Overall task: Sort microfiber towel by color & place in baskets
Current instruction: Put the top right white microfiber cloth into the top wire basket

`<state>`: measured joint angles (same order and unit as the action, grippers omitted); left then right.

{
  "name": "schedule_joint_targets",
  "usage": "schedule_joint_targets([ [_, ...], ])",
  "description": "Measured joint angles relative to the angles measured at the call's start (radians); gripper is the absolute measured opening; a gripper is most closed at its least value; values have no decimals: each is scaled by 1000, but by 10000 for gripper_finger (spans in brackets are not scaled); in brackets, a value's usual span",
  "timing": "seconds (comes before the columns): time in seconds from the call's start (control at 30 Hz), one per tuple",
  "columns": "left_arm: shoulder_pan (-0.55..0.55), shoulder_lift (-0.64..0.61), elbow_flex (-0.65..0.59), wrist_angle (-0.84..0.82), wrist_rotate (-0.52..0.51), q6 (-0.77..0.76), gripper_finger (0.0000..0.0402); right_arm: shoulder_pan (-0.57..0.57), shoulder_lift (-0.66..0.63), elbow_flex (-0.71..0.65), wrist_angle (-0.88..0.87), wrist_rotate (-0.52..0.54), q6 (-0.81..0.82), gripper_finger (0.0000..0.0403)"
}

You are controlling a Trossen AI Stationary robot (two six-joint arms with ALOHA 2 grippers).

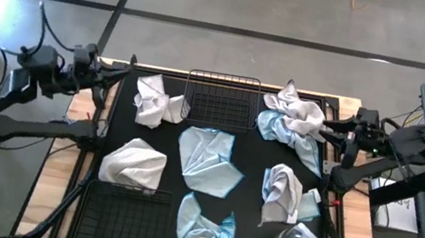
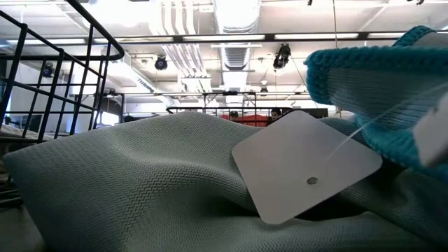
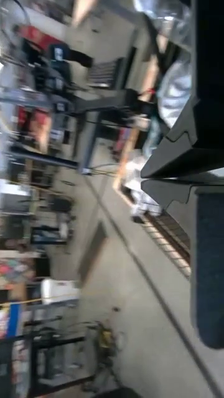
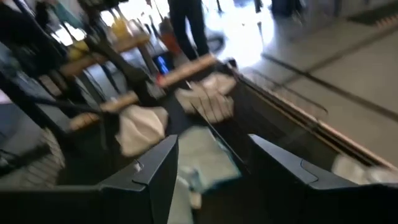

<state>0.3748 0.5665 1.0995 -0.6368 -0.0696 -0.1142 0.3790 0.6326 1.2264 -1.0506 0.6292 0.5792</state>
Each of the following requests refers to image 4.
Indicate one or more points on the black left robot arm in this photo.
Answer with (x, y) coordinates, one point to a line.
(124, 67)

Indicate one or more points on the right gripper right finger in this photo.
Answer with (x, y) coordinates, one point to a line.
(311, 205)

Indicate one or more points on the light blue microfiber towel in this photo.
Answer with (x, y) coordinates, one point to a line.
(205, 155)

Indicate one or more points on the white waffle microfiber towel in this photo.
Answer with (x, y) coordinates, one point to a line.
(211, 102)
(357, 171)
(140, 130)

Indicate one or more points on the black floor mat striped edge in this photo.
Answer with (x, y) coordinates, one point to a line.
(370, 15)

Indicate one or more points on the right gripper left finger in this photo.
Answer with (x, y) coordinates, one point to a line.
(130, 202)

